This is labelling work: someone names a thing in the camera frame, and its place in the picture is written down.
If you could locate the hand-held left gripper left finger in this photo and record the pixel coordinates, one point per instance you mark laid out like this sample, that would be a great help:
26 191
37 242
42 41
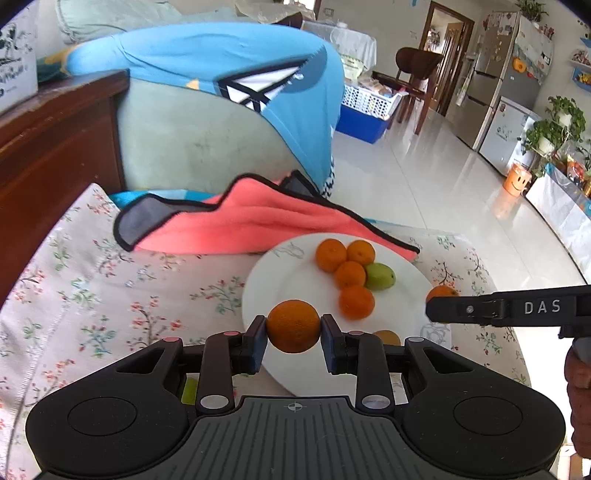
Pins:
258 344

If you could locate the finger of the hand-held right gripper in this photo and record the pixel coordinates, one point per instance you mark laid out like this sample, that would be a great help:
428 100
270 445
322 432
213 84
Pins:
461 309

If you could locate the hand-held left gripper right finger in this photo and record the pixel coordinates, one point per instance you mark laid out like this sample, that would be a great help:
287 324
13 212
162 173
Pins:
330 341

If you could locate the large orange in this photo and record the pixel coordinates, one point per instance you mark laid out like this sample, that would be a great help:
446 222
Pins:
293 326

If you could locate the brown kiwi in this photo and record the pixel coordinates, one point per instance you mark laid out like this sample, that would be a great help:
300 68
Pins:
388 338

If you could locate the white plate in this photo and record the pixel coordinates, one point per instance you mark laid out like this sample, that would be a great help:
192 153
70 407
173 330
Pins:
286 277

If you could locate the green pear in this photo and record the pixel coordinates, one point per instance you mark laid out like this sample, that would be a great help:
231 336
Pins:
380 276
189 390

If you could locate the person's right forearm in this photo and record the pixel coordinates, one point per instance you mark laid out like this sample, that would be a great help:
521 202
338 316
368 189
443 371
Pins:
579 397

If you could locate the side table with white cloth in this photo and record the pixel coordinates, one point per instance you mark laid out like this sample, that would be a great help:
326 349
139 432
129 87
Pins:
563 207

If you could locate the pink towel with black trim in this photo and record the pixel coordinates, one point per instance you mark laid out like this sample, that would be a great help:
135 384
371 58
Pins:
231 226

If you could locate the orange smiley bucket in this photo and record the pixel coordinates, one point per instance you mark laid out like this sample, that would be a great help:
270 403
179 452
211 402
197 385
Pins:
516 180

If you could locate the potted green plant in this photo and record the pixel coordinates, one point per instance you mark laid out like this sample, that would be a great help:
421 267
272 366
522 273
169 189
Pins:
542 134
531 8
565 110

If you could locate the small white fridge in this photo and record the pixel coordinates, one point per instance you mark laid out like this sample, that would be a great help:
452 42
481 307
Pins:
505 134

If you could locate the blue plastic bin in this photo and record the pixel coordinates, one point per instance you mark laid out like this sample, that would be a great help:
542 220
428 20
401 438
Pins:
364 127

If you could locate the pale green sofa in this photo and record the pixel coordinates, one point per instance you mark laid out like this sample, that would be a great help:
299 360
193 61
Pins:
194 138

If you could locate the silver refrigerator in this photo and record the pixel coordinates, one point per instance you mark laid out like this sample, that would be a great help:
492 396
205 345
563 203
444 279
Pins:
489 92

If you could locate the white plastic basket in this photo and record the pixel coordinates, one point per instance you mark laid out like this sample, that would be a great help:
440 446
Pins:
369 104

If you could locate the wooden chair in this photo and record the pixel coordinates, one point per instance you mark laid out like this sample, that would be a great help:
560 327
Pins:
418 57

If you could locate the pale green bag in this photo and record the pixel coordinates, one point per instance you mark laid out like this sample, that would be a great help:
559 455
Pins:
353 67

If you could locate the brown wooden cabinet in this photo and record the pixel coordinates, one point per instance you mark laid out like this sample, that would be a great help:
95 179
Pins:
55 152

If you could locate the blue printed blanket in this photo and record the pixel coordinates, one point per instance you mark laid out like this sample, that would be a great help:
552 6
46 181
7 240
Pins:
184 60

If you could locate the pale green pillow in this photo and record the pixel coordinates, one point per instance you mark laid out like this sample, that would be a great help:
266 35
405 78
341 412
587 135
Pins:
115 18

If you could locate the white and green carton box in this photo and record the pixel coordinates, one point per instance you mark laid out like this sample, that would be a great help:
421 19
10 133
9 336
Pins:
18 60

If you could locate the wall shelf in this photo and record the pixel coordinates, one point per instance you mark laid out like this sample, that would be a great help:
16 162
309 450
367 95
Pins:
581 69

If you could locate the wooden door frame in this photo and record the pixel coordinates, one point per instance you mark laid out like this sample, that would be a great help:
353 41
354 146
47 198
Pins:
457 55

